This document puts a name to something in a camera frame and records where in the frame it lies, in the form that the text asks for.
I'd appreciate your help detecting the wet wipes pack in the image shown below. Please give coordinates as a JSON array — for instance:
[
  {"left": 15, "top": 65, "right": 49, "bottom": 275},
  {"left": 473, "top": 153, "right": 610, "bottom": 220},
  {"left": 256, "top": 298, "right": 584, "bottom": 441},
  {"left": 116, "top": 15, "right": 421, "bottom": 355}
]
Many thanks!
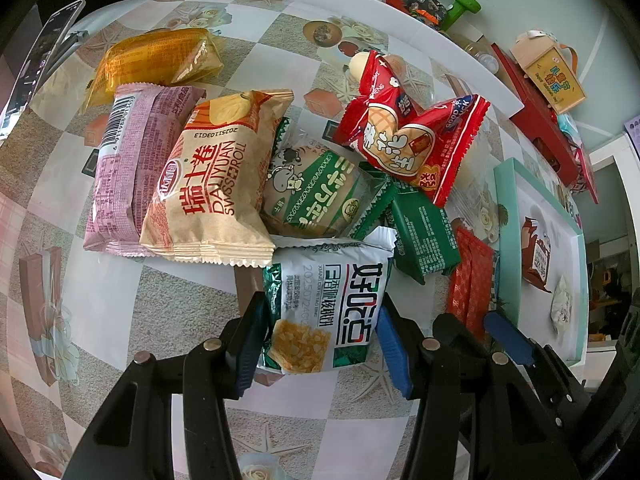
[{"left": 556, "top": 113, "right": 582, "bottom": 146}]

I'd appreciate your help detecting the white orange snack packet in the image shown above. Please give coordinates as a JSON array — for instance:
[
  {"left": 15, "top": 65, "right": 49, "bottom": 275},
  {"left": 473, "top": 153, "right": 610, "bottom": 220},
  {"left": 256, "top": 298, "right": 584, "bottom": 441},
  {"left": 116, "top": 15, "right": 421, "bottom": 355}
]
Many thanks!
[{"left": 550, "top": 275, "right": 573, "bottom": 334}]

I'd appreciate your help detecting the white green cracker packet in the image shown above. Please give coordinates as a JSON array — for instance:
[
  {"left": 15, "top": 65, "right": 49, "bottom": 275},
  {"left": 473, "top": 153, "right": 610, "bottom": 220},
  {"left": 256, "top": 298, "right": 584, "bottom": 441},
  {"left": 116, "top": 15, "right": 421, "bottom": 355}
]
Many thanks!
[{"left": 258, "top": 226, "right": 397, "bottom": 375}]

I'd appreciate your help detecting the pink snack packet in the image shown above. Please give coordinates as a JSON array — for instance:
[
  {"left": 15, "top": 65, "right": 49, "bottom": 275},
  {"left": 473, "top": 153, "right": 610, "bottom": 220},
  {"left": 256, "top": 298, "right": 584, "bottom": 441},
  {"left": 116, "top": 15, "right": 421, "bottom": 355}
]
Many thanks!
[{"left": 84, "top": 82, "right": 206, "bottom": 258}]

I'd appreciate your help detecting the white shelf unit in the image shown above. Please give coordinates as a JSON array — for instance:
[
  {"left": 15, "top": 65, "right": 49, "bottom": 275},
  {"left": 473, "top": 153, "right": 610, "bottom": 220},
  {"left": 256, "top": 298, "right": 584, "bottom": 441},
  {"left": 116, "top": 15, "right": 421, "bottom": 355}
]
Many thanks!
[{"left": 589, "top": 133, "right": 640, "bottom": 242}]

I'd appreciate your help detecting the red patterned pouch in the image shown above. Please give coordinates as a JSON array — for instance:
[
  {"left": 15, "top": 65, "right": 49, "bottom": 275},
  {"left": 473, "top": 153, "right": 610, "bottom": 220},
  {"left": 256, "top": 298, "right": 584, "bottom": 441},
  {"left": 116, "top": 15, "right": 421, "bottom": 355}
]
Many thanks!
[{"left": 570, "top": 140, "right": 599, "bottom": 205}]

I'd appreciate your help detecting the teal rimmed white tray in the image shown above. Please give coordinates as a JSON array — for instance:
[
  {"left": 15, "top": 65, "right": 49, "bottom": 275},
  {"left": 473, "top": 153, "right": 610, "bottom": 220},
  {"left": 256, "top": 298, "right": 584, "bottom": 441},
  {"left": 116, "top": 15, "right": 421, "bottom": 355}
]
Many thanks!
[{"left": 495, "top": 158, "right": 588, "bottom": 366}]

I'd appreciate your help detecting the green cow biscuit packet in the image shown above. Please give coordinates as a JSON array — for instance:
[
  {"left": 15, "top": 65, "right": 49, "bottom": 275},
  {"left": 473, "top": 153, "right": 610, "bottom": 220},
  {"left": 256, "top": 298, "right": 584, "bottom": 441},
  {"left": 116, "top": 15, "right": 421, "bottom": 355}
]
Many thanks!
[{"left": 262, "top": 118, "right": 380, "bottom": 238}]

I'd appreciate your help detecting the yellow wooden handle box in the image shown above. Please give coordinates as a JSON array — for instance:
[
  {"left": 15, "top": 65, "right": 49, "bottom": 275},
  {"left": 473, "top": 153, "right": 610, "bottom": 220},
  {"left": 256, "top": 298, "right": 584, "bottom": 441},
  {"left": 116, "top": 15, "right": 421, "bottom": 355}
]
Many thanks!
[{"left": 511, "top": 29, "right": 587, "bottom": 114}]

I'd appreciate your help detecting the clear bottle white cap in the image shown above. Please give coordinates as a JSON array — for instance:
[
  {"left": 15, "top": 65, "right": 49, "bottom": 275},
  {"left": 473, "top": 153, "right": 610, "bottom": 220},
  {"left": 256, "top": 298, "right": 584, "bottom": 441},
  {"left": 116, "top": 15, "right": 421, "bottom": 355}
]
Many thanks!
[{"left": 463, "top": 41, "right": 500, "bottom": 75}]

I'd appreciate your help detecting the smartphone on stand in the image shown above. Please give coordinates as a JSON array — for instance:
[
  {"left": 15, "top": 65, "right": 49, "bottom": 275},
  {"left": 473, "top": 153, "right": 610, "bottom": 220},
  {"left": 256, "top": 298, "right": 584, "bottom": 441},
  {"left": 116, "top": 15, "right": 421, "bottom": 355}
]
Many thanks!
[{"left": 1, "top": 0, "right": 88, "bottom": 143}]

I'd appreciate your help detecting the red peanut snack bag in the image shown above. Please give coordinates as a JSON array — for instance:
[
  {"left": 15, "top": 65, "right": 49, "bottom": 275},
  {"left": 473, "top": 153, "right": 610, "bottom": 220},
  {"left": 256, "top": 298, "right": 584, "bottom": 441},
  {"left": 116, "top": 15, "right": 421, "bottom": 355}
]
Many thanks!
[{"left": 333, "top": 51, "right": 490, "bottom": 208}]

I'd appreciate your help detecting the yellow cake packet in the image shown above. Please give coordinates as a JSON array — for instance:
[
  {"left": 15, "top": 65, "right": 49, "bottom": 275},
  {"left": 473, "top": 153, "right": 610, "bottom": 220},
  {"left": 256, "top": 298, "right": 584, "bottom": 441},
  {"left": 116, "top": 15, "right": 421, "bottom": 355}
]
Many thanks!
[{"left": 81, "top": 28, "right": 224, "bottom": 110}]

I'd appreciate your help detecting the green dumbbell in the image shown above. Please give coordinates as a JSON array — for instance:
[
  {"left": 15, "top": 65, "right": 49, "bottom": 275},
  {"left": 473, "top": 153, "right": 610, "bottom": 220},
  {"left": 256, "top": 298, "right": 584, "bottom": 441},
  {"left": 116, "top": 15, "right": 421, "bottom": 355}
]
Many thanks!
[{"left": 439, "top": 0, "right": 482, "bottom": 32}]

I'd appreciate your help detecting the dark green snack packet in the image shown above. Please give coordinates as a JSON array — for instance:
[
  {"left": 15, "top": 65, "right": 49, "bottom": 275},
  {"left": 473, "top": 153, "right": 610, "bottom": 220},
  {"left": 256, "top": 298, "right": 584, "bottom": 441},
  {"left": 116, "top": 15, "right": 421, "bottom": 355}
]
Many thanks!
[{"left": 347, "top": 162, "right": 461, "bottom": 285}]

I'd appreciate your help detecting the red white snack packet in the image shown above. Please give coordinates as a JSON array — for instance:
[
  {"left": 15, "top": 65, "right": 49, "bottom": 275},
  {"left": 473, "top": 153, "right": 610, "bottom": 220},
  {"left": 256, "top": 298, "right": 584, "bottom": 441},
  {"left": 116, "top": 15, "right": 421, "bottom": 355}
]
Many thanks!
[{"left": 521, "top": 217, "right": 551, "bottom": 292}]

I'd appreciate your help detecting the toy pile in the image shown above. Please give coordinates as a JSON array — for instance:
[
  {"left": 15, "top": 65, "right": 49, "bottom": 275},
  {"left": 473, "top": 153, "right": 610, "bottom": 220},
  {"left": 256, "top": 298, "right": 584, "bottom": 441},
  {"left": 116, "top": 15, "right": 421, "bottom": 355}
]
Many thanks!
[{"left": 385, "top": 0, "right": 448, "bottom": 28}]

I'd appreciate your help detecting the large red gift box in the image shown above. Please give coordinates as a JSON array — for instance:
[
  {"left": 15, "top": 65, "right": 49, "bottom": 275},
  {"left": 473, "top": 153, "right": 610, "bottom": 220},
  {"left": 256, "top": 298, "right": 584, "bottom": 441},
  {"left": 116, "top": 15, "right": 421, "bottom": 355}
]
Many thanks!
[{"left": 491, "top": 44, "right": 578, "bottom": 186}]

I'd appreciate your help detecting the red patterned wafer packet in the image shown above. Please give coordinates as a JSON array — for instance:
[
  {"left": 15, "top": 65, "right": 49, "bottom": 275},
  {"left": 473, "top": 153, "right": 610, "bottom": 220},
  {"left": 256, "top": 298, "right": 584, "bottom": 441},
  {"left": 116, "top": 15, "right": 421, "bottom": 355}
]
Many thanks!
[{"left": 446, "top": 226, "right": 494, "bottom": 344}]

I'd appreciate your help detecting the beige swiss roll packet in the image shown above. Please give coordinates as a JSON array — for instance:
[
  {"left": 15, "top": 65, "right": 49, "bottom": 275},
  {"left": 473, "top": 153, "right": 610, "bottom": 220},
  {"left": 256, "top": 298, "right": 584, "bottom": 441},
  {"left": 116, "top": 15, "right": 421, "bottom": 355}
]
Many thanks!
[{"left": 140, "top": 90, "right": 294, "bottom": 268}]

